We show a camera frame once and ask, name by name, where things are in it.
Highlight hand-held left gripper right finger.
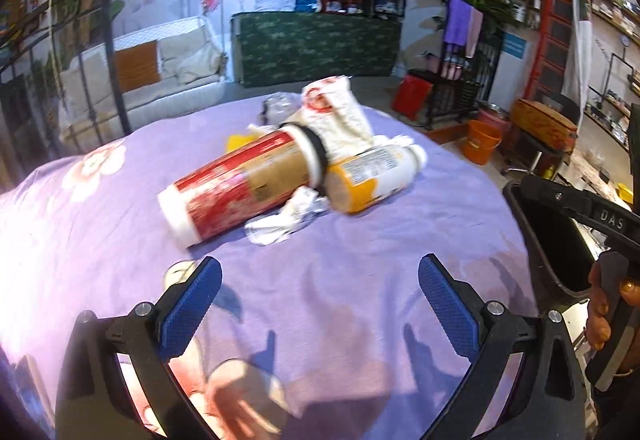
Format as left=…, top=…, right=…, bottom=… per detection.
left=418, top=254, right=587, bottom=440

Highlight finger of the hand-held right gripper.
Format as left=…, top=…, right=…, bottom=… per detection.
left=520, top=175, right=599, bottom=221

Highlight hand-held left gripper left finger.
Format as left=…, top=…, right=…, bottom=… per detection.
left=54, top=256, right=223, bottom=440

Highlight black trash bin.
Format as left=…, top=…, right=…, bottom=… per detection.
left=502, top=179, right=616, bottom=321

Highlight white paper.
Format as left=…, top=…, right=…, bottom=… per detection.
left=244, top=186, right=331, bottom=247

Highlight red cylindrical snack can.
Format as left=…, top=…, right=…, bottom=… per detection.
left=157, top=124, right=331, bottom=248

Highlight yellow bottle with white cap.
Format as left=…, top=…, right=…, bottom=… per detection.
left=327, top=143, right=428, bottom=215

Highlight white plastic bag red print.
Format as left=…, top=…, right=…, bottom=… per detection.
left=300, top=76, right=416, bottom=161

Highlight person's right hand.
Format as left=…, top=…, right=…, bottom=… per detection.
left=586, top=261, right=640, bottom=378

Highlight orange bucket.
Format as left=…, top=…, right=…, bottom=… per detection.
left=461, top=121, right=502, bottom=165

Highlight pink bucket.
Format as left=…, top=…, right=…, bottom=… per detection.
left=482, top=112, right=512, bottom=135

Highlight black metal rack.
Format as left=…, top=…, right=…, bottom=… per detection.
left=425, top=0, right=503, bottom=129

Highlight white hanging apron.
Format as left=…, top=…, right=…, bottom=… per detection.
left=567, top=0, right=596, bottom=125

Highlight red ladder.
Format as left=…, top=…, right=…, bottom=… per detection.
left=522, top=0, right=576, bottom=105

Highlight yellow packet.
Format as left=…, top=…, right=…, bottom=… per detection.
left=226, top=134, right=263, bottom=153

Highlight pink towel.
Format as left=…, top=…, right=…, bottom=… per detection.
left=466, top=7, right=485, bottom=59

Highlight purple towel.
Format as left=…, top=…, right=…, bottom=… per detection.
left=444, top=0, right=473, bottom=46

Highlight crushed clear plastic bottle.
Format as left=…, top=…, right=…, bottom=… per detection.
left=262, top=91, right=306, bottom=128

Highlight white swing bench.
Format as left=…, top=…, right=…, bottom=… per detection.
left=60, top=14, right=231, bottom=131

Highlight orange cushion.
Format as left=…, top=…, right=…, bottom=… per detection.
left=114, top=42, right=162, bottom=93

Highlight white cushion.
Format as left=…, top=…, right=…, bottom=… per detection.
left=159, top=36, right=221, bottom=83

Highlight black metal railing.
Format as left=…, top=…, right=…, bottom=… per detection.
left=0, top=0, right=133, bottom=143

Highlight black display case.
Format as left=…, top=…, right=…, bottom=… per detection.
left=361, top=0, right=406, bottom=18

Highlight green patterned counter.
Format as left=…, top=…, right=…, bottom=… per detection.
left=230, top=12, right=403, bottom=88

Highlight blue wall sign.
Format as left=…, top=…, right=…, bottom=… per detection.
left=502, top=32, right=526, bottom=58

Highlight wall shelves with products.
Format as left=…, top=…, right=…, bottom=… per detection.
left=585, top=0, right=640, bottom=151

